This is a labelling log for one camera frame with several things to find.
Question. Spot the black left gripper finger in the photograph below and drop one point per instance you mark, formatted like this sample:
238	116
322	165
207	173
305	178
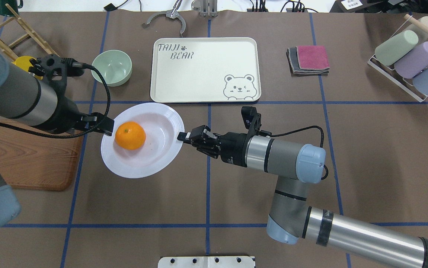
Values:
103	125

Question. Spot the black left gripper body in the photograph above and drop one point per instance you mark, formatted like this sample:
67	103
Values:
66	113

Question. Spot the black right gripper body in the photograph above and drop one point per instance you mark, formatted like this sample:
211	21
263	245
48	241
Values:
233	148

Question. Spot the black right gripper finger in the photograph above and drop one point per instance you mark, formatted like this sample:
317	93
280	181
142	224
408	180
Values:
185	138

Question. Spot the white ribbed plate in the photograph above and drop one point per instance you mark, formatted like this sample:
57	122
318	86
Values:
161	124

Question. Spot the orange fruit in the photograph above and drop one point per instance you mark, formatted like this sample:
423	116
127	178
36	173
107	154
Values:
130	135

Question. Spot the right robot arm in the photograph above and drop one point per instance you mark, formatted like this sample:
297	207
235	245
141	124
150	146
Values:
298	167

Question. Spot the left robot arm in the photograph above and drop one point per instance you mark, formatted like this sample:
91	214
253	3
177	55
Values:
37	98

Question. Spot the cream bear tray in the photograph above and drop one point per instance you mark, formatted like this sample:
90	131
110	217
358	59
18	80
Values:
223	69

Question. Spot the green bowl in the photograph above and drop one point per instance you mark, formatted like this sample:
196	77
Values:
115	66

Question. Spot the wooden cutting board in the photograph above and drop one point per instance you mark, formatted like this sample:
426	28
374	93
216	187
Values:
33	162

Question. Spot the yellow mug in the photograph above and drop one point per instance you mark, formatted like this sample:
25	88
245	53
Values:
26	65

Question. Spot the wooden dish rack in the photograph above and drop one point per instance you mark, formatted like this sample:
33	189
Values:
28	32

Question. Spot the grey cloth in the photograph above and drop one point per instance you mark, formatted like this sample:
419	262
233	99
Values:
292	58

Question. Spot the pink cloth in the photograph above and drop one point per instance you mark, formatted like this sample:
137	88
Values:
312	58

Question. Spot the grey metal claw tool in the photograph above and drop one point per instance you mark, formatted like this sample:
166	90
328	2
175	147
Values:
172	14

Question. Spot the dark green mug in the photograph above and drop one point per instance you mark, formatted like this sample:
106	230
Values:
9	7

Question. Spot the green cup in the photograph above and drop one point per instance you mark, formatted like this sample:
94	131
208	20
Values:
393	49

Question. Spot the purple cup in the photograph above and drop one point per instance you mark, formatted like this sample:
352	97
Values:
413	62

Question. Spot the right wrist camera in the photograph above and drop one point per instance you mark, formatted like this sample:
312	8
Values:
252	122

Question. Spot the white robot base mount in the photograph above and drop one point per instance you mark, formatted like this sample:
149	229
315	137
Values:
207	262

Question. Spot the aluminium frame post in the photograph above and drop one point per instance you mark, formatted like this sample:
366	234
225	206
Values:
206	8

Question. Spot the white wire cup rack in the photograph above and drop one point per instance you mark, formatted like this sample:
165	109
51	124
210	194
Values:
389	71

